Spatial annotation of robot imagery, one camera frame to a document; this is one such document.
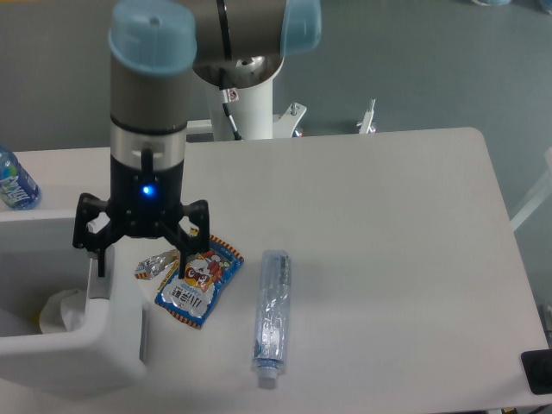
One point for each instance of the crumpled white paper in bin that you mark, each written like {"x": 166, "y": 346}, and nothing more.
{"x": 63, "y": 312}

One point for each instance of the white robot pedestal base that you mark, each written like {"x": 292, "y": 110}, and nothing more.
{"x": 240, "y": 103}

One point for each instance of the blue labelled drink bottle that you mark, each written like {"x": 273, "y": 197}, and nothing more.
{"x": 18, "y": 190}

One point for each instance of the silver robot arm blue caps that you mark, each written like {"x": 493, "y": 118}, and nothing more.
{"x": 154, "y": 47}

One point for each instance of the blue snack bag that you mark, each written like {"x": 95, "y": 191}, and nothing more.
{"x": 189, "y": 293}

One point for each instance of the black device at table edge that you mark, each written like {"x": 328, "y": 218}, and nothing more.
{"x": 537, "y": 367}

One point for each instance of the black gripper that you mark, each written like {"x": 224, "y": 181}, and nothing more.
{"x": 143, "y": 206}

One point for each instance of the white push-button trash can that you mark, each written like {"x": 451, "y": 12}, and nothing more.
{"x": 38, "y": 261}

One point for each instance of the crumpled silver foil wrapper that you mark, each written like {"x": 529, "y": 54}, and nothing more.
{"x": 155, "y": 265}

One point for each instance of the crushed clear plastic bottle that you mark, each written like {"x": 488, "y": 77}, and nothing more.
{"x": 272, "y": 317}

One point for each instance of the white frame leg right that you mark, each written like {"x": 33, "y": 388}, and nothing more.
{"x": 534, "y": 197}

